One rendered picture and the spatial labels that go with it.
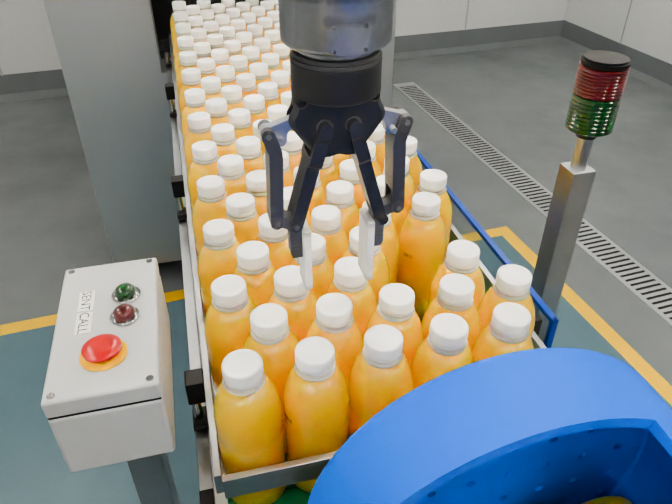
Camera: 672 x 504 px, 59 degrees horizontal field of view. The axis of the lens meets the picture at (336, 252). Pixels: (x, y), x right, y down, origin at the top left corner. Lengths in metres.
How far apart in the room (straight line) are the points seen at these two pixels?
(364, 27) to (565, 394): 0.29
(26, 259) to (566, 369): 2.62
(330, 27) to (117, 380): 0.35
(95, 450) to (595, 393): 0.45
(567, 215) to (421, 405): 0.63
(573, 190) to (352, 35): 0.55
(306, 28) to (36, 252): 2.51
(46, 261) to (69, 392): 2.24
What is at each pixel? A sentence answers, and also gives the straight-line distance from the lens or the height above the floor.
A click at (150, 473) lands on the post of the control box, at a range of 0.80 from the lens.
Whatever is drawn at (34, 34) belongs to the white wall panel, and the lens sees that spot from 4.61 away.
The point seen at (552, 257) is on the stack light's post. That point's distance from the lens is 1.00.
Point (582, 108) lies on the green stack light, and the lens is 0.89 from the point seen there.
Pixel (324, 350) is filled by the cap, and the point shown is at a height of 1.09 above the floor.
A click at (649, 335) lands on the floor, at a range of 2.47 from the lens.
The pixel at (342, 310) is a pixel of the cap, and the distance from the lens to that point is 0.63.
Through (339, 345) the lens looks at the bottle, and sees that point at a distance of 0.64.
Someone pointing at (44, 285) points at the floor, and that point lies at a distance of 2.68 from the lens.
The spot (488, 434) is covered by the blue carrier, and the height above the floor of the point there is 1.23.
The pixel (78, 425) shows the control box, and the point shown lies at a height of 1.06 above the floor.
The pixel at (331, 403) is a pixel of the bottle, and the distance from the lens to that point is 0.61.
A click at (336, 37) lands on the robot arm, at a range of 0.46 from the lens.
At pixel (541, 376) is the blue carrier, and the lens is 0.39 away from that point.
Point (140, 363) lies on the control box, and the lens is 0.59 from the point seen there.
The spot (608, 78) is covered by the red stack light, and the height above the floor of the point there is 1.24.
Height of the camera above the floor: 1.51
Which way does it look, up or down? 35 degrees down
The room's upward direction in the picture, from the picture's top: straight up
